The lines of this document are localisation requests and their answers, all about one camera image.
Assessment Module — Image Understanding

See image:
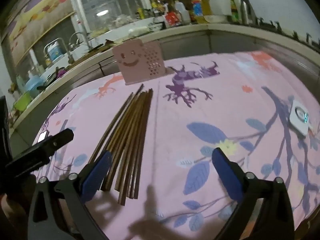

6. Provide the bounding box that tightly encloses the bunch of brown wooden chopsticks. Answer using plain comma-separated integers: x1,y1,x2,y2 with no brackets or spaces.
89,84,153,207

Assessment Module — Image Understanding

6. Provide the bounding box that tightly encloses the steel thermos jug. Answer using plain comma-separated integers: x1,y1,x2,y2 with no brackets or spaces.
240,0,258,25

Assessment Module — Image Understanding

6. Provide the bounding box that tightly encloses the fruit print window blind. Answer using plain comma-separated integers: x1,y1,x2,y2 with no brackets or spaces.
9,0,77,63

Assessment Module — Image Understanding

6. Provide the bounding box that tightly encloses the white blue-label detergent bottle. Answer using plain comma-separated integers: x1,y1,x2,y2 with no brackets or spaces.
47,42,63,62

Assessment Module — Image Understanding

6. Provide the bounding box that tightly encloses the curved steel faucet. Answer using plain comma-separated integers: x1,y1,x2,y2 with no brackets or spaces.
68,32,92,52

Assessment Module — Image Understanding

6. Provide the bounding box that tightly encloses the white square device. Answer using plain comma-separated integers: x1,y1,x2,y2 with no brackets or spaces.
290,99,310,137

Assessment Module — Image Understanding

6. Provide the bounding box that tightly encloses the red packet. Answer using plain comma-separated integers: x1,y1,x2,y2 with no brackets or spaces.
165,12,182,27

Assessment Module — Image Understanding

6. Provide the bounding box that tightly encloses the dark green bottle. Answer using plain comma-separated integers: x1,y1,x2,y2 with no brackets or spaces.
230,0,239,22

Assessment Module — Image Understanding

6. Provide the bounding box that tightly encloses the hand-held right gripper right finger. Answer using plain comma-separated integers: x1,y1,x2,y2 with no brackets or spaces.
212,147,295,240

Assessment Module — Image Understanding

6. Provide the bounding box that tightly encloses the green plastic bowl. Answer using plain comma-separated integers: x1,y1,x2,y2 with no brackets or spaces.
14,92,33,110

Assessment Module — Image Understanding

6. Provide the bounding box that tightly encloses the yellow cooking oil bottle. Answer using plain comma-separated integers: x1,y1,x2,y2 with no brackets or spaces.
192,0,212,23

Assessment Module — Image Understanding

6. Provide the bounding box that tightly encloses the barred window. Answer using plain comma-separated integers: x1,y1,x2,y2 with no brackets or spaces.
72,0,150,34

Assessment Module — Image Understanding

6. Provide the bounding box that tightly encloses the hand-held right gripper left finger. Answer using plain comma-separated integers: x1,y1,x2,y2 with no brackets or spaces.
28,150,113,240

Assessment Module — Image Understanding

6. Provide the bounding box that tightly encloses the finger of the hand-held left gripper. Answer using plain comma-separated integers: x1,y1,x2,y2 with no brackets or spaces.
5,129,74,175

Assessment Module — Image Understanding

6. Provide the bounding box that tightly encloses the tall steel faucet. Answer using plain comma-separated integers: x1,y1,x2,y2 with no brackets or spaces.
44,38,74,64

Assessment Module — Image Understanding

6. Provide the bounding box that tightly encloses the pink smiley chopstick holder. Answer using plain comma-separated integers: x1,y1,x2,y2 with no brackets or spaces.
112,42,165,85

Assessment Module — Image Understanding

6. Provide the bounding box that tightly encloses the white plastic jug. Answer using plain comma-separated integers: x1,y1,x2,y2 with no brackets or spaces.
174,0,190,23

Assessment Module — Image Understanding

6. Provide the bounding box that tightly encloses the wooden cutting board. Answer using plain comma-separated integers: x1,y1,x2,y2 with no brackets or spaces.
87,40,118,53

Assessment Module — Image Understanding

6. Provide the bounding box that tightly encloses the dark cooking pan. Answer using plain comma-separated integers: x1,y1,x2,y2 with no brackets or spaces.
37,72,59,90

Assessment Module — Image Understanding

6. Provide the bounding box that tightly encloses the blue plastic container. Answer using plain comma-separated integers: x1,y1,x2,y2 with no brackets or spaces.
25,76,45,98

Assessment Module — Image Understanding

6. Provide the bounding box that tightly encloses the pink deer print tablecloth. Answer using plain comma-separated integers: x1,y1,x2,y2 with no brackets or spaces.
32,51,320,233

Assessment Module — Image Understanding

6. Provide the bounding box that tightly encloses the white ceramic bowl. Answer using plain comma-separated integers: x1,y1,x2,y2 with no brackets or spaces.
204,15,227,23

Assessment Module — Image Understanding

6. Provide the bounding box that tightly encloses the black gas stove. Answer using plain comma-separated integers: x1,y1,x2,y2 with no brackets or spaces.
255,17,320,47

